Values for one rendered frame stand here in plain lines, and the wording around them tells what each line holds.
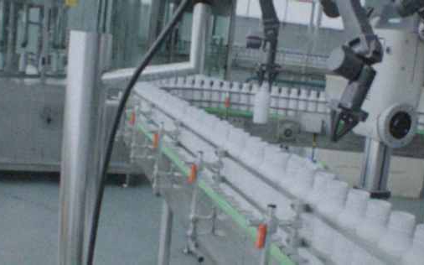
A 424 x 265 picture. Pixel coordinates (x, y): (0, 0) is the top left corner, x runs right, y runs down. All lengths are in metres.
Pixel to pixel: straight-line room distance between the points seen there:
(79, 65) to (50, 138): 4.47
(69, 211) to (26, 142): 4.45
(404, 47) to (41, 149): 3.66
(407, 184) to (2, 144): 4.07
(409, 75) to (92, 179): 1.53
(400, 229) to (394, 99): 1.08
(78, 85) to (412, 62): 1.55
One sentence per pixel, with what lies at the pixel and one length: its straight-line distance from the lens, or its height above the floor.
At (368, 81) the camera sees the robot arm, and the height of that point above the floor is 1.33.
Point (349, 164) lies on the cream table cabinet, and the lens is 5.87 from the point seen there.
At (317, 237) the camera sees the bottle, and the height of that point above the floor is 1.06.
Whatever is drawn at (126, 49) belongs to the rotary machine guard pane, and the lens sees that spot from 4.90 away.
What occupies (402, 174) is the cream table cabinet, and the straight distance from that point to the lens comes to 6.07.
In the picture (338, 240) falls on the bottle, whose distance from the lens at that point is 0.95.
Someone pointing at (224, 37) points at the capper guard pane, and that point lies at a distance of 7.13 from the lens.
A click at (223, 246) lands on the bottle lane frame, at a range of 1.38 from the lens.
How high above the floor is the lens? 1.38
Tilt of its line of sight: 9 degrees down
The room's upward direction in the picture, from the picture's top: 6 degrees clockwise
